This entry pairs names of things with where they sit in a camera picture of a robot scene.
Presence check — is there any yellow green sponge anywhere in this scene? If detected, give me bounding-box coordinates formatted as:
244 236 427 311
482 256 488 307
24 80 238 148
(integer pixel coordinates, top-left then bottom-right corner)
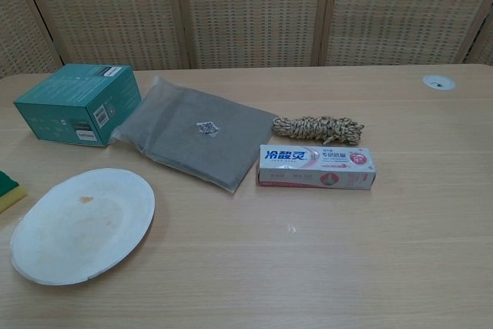
0 170 29 213

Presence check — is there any grey cloth in plastic bag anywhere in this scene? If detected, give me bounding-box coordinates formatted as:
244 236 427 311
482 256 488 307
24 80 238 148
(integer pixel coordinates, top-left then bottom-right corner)
109 76 275 194

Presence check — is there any white pink toothpaste box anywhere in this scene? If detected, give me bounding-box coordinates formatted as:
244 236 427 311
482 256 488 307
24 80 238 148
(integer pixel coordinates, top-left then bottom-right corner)
257 144 377 192

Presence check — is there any woven rattan folding screen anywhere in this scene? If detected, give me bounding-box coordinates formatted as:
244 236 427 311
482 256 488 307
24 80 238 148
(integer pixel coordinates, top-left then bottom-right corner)
0 0 493 79

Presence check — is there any teal cardboard box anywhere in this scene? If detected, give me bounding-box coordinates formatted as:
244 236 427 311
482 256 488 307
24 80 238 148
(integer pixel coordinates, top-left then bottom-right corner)
13 63 142 148

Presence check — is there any white round plate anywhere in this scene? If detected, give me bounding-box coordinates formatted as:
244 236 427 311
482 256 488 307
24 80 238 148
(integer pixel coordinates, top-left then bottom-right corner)
10 168 156 277

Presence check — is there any coiled yellow black rope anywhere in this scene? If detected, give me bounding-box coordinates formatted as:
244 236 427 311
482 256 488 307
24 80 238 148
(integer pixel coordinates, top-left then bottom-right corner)
272 115 365 146

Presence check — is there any round grey cable grommet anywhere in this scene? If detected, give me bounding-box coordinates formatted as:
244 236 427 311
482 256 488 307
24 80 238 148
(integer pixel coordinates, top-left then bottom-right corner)
422 74 456 92

